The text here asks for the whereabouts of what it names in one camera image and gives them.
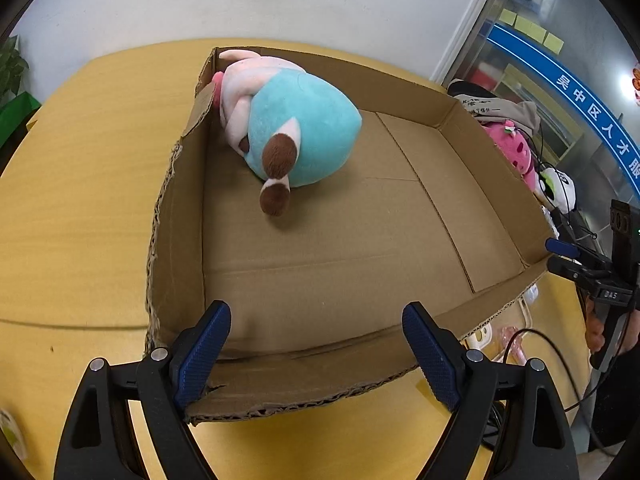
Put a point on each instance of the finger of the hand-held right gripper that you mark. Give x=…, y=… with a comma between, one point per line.
x=567, y=270
x=560, y=247

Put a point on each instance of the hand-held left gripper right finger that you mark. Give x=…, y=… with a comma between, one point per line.
x=432, y=355

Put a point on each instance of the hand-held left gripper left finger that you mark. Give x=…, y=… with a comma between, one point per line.
x=200, y=355

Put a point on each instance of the white phone case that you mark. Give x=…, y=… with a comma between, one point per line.
x=528, y=305

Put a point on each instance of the pink transparent pen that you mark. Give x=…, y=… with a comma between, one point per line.
x=515, y=342

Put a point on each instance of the brown cardboard box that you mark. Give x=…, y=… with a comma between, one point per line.
x=350, y=240

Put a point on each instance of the teal and pink pig plush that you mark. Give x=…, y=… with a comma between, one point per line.
x=300, y=120

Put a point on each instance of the person's right hand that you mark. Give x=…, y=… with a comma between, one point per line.
x=595, y=330

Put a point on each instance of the panda plush toy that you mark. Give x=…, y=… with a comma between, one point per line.
x=560, y=190

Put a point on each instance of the pink plush toy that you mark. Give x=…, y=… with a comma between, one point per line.
x=515, y=150

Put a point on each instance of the grey printed cloth bag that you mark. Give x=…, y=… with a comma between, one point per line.
x=500, y=105

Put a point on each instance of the blue window banner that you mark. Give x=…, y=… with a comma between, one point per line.
x=550, y=72

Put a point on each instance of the red festive window sticker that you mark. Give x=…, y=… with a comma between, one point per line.
x=636, y=85

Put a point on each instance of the white green packet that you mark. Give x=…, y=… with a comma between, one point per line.
x=10, y=432

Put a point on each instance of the yellow sticky note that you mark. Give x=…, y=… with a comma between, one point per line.
x=507, y=16
x=539, y=31
x=554, y=41
x=524, y=23

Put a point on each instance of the green planter box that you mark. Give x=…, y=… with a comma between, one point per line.
x=17, y=117

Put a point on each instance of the green potted plant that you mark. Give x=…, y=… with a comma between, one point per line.
x=11, y=67

